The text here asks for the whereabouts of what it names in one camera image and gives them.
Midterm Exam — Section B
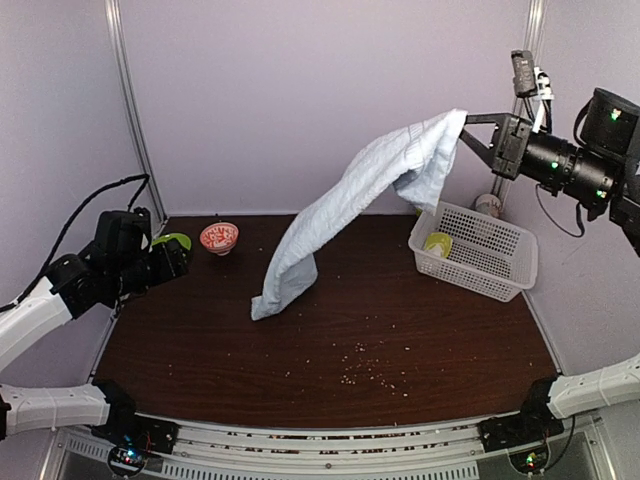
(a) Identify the left aluminium frame post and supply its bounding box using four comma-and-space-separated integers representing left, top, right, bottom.
104, 0, 167, 222

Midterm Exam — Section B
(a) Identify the green plate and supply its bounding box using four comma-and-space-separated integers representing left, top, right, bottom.
151, 232, 194, 254

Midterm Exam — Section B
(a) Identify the green white patterned towel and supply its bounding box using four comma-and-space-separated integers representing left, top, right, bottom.
423, 232, 453, 259

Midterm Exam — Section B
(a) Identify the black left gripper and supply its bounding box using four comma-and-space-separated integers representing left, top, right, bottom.
110, 237, 189, 298

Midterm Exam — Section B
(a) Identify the right aluminium frame post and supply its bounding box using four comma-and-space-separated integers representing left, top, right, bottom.
489, 0, 546, 205

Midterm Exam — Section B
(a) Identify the light blue towel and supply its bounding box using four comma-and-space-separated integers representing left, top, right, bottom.
250, 109, 467, 321

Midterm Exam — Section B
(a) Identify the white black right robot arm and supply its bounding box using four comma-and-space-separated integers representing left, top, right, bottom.
460, 88, 639, 452

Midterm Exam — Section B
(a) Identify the white perforated plastic basket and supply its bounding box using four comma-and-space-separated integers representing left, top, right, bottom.
408, 202, 538, 302

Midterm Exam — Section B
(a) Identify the red white patterned bowl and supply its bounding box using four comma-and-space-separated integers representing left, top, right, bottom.
199, 222, 239, 256

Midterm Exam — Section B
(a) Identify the beige cup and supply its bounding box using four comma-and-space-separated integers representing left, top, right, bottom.
473, 194, 502, 218

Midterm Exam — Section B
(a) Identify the aluminium frame post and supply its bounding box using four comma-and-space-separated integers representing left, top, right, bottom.
489, 0, 546, 205
104, 0, 167, 222

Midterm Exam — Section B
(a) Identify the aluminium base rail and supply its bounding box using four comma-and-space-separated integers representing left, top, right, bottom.
39, 392, 616, 480

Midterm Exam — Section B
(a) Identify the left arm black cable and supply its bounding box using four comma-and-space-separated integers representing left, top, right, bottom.
0, 173, 151, 314

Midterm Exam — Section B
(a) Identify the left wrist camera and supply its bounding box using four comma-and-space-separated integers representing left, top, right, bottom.
119, 207, 151, 255

